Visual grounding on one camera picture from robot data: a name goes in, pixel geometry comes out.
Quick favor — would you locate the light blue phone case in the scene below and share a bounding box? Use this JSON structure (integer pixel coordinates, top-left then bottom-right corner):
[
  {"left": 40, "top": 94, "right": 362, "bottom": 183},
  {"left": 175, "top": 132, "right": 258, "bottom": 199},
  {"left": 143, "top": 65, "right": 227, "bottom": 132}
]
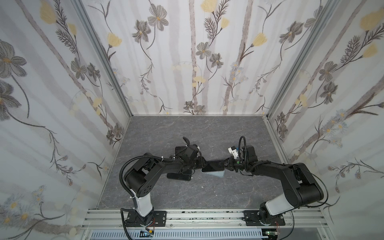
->
[{"left": 201, "top": 171, "right": 225, "bottom": 178}]

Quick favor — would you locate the black phone picked up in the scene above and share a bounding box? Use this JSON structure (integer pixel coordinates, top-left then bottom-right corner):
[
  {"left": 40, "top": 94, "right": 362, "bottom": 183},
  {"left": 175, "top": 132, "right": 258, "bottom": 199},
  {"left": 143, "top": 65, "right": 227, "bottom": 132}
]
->
[{"left": 175, "top": 146, "right": 188, "bottom": 156}]

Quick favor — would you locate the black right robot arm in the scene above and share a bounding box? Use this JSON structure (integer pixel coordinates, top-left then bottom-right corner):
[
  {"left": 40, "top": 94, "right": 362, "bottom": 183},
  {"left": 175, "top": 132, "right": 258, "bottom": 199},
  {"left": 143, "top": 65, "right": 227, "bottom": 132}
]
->
[{"left": 219, "top": 146, "right": 324, "bottom": 226}]

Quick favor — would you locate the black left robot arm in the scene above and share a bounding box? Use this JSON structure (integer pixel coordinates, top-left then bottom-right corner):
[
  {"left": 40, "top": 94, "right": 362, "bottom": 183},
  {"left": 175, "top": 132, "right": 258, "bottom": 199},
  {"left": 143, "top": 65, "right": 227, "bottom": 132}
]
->
[{"left": 119, "top": 144, "right": 207, "bottom": 226}]

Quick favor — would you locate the small green circuit board right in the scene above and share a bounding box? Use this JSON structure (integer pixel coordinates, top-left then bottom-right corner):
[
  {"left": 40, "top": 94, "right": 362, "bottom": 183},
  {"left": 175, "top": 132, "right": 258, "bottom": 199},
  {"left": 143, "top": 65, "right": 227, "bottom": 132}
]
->
[{"left": 262, "top": 229, "right": 279, "bottom": 240}]

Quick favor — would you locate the small green circuit board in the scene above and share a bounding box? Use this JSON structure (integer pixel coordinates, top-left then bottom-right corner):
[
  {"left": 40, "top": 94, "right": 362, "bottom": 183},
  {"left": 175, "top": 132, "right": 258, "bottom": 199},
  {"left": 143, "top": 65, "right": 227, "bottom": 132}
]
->
[
  {"left": 262, "top": 229, "right": 279, "bottom": 240},
  {"left": 139, "top": 230, "right": 154, "bottom": 238}
]

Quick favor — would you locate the small green circuit board left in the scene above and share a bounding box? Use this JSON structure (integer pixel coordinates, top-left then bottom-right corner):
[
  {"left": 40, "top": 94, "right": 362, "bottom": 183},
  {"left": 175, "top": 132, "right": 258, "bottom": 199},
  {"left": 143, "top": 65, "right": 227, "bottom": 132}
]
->
[{"left": 139, "top": 230, "right": 154, "bottom": 238}]

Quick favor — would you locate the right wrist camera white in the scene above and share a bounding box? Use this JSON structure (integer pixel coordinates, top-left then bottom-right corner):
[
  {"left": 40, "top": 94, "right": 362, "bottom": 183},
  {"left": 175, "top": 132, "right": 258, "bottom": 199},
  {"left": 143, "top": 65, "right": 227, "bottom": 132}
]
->
[{"left": 228, "top": 146, "right": 239, "bottom": 159}]

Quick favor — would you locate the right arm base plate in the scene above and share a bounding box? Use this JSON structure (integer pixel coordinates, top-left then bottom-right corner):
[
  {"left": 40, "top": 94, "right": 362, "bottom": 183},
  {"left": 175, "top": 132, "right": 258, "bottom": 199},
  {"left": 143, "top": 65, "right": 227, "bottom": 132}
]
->
[{"left": 242, "top": 210, "right": 286, "bottom": 227}]

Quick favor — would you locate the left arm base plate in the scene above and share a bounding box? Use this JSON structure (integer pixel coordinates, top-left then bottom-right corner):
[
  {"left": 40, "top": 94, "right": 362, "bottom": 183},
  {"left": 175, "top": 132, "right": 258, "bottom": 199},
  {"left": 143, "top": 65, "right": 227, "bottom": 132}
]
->
[{"left": 122, "top": 210, "right": 167, "bottom": 228}]

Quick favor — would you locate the left corrugated black cable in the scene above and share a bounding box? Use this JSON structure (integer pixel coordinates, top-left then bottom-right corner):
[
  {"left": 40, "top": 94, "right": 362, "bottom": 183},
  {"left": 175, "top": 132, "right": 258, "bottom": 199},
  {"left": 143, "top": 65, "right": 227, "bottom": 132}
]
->
[{"left": 119, "top": 154, "right": 175, "bottom": 199}]

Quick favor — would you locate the right thin black cable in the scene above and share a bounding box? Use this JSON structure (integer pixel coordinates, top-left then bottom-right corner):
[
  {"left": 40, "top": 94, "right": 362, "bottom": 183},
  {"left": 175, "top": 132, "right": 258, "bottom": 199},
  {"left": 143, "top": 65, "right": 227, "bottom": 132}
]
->
[{"left": 277, "top": 172, "right": 329, "bottom": 240}]

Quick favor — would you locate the aluminium frame rail front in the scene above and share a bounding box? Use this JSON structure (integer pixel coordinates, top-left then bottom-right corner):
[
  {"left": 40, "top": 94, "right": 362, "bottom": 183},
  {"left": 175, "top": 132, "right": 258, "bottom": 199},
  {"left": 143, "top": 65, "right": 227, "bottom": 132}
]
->
[{"left": 81, "top": 208, "right": 328, "bottom": 230}]

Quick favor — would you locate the white slotted cable duct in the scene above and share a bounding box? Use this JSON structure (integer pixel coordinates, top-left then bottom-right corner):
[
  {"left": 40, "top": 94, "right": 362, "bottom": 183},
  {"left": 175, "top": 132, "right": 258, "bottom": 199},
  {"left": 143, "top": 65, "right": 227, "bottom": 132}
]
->
[{"left": 89, "top": 229, "right": 263, "bottom": 240}]

